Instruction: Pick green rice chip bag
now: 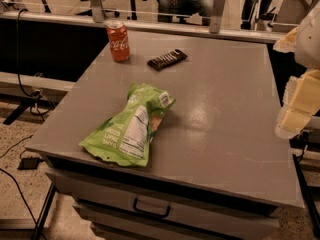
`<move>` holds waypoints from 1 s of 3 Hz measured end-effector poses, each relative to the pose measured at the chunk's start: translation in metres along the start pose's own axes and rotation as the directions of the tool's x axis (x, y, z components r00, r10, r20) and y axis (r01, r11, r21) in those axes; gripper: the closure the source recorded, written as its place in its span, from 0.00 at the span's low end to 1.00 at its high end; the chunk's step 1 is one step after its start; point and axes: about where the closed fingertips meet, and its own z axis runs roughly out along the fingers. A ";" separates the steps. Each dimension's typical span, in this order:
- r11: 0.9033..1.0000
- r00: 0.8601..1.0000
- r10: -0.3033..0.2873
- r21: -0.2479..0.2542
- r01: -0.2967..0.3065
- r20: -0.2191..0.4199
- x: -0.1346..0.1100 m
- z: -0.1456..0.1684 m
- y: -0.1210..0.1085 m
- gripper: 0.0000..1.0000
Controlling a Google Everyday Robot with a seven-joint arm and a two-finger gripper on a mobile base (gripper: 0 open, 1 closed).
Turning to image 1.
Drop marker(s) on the black power adapter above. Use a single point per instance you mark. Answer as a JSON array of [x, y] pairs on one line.
[[29, 163]]

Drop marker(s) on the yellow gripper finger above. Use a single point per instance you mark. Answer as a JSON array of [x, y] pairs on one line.
[[301, 101], [287, 43]]

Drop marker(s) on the dark chocolate bar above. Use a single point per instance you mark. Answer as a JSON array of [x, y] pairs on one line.
[[167, 60]]

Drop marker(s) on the grey drawer cabinet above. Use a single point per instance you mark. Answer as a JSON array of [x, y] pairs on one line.
[[108, 206]]

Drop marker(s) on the seated person in jeans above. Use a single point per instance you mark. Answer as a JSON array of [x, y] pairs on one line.
[[168, 8]]

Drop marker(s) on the black drawer handle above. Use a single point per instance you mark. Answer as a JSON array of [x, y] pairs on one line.
[[150, 209]]

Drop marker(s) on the green rice chip bag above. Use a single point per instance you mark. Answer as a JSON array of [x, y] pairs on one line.
[[125, 138]]

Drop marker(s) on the orange soda can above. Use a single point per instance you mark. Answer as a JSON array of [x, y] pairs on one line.
[[118, 40]]

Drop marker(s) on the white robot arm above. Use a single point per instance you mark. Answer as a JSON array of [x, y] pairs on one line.
[[307, 50]]

